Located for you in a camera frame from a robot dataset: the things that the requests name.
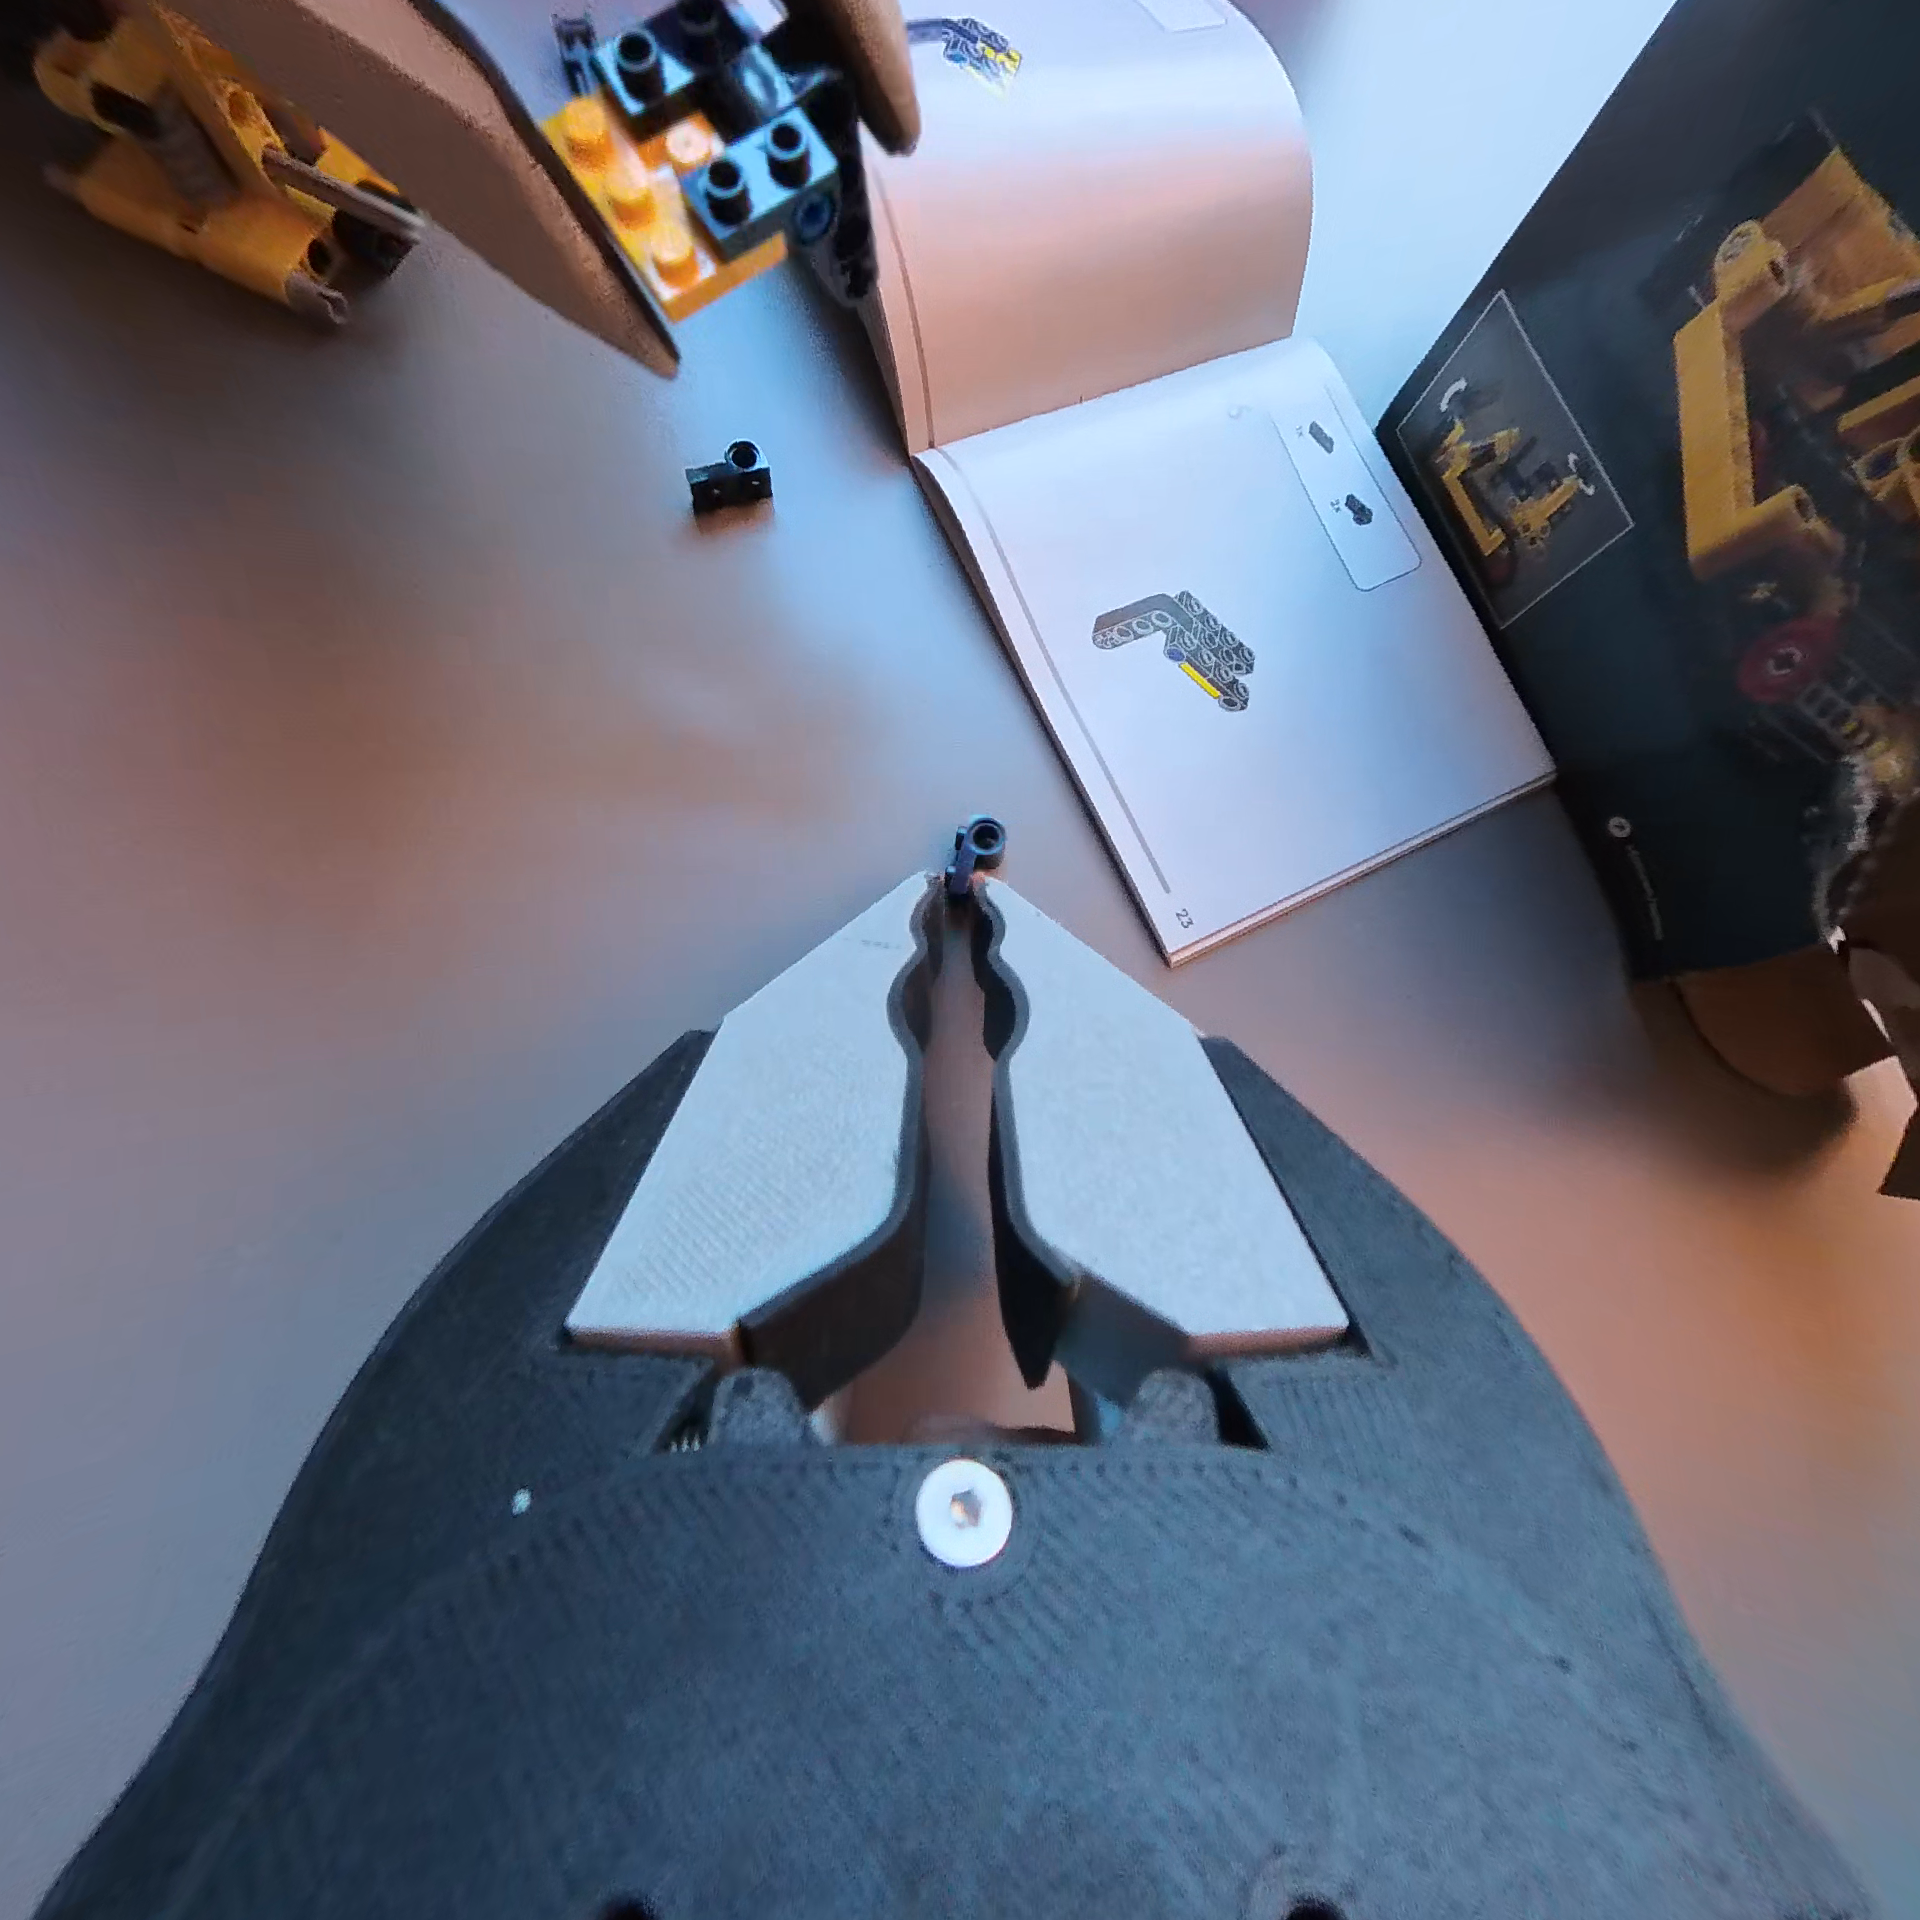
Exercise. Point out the black lego box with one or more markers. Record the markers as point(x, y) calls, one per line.
point(1651, 451)

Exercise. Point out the white instruction booklet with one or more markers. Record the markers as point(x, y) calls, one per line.
point(1276, 676)

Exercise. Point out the yellow lego model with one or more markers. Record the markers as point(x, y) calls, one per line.
point(225, 196)

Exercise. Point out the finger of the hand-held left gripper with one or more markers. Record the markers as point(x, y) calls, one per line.
point(879, 67)
point(480, 165)

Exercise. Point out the black and yellow lego assembly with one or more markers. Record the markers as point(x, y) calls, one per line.
point(721, 182)

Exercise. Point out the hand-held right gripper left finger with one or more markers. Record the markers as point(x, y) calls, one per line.
point(750, 1184)

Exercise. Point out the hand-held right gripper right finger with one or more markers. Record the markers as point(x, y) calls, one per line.
point(1155, 1172)

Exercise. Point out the tiny black lego piece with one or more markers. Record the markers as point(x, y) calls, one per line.
point(975, 850)

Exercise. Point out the black lego connector piece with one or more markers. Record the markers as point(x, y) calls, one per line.
point(729, 477)

